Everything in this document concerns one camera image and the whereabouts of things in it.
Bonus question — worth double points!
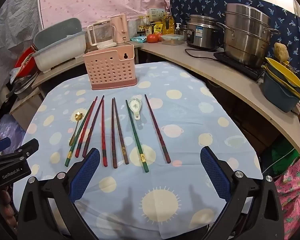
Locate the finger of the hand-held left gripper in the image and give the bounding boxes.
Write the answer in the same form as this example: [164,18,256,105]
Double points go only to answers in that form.
[0,137,12,155]
[13,138,40,161]

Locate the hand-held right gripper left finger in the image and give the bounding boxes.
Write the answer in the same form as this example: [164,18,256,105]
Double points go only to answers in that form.
[16,148,101,240]

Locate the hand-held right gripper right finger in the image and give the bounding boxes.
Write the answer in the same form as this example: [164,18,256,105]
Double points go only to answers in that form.
[200,146,285,240]

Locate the green chopstick gold band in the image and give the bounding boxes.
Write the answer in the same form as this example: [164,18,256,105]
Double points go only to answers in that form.
[125,99,150,173]
[64,101,96,167]

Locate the red chopstick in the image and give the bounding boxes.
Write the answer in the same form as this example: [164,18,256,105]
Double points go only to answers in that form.
[101,99,108,167]
[75,96,98,158]

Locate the gold flower spoon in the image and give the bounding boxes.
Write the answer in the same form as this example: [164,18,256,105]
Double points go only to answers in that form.
[69,113,82,146]

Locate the dark purple chopstick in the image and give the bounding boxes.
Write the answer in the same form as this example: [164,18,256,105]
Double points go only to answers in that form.
[82,95,105,158]

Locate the dark brown chopstick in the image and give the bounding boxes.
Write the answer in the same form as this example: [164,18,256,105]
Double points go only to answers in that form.
[111,98,118,169]
[113,97,129,165]

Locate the dark maroon chopstick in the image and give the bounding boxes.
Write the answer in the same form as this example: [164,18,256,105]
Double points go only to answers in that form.
[144,94,171,164]

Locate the white ceramic spoon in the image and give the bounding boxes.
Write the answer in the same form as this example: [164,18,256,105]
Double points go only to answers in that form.
[129,97,142,121]

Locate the pink perforated utensil holder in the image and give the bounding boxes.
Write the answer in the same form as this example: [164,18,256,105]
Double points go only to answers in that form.
[82,44,138,91]

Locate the person's left hand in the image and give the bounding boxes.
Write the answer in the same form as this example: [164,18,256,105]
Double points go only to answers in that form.
[0,186,19,230]

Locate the purple plastic bag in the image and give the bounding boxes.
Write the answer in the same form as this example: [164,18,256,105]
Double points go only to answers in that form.
[0,114,26,146]

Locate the black frying pan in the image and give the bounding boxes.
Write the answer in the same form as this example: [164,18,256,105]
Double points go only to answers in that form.
[6,72,38,101]

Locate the green cloth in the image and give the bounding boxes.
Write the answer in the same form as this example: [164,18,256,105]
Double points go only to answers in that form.
[272,144,300,173]

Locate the light blue dotted tablecloth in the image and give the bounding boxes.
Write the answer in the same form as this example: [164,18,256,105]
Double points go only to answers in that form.
[25,61,263,238]

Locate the wood grain cabinet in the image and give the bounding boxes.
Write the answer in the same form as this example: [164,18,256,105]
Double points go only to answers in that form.
[9,55,90,120]

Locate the pink pineapple print clothing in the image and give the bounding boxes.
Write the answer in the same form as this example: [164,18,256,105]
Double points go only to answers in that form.
[274,145,300,240]

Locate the red plastic basin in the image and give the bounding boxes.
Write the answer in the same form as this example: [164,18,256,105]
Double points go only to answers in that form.
[14,47,37,77]

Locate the curved wooden counter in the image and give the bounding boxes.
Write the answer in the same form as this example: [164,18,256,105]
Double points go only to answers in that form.
[137,41,300,157]

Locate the blue-grey bowl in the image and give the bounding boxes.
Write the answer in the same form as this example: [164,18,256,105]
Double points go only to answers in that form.
[262,70,300,113]

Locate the black induction cooktop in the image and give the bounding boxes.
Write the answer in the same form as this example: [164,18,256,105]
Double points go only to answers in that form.
[213,51,266,81]

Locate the grey-blue dish rack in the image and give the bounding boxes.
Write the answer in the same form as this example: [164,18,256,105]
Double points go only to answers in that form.
[32,18,87,72]

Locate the grey striped tarp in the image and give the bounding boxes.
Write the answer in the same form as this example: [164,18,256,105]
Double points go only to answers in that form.
[0,0,43,87]

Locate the yellow bowl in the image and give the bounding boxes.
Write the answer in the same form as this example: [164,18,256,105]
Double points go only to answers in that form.
[264,57,300,98]

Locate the white glass kettle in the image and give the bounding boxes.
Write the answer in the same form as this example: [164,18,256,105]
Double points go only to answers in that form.
[87,21,117,50]

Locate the yellow loofah sponge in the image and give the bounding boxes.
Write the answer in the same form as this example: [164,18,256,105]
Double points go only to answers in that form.
[273,42,290,62]

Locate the clear food container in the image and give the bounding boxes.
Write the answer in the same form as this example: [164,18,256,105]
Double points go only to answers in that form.
[161,34,185,46]

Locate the steel rice cooker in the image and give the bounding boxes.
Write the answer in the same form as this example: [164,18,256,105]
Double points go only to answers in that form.
[185,14,224,51]

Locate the steel steamer pot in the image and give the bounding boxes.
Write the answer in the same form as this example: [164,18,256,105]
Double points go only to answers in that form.
[216,3,281,68]

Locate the small steel pot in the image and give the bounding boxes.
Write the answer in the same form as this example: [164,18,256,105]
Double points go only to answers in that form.
[175,24,188,36]

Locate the pink electric kettle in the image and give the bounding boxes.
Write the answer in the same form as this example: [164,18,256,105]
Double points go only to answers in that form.
[110,14,128,44]

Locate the cooking oil bottle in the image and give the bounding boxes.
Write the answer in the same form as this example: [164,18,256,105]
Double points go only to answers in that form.
[162,10,176,36]

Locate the pink dotted sheet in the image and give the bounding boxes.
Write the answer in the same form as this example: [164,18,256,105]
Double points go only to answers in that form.
[38,0,181,31]

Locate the dark blue printed cloth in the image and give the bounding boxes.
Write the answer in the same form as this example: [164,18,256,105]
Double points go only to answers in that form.
[169,0,300,81]

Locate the white green carton box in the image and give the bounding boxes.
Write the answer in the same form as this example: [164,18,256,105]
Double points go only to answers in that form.
[146,7,167,22]

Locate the black power cable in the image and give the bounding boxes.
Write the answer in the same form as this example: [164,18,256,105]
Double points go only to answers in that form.
[185,48,221,62]

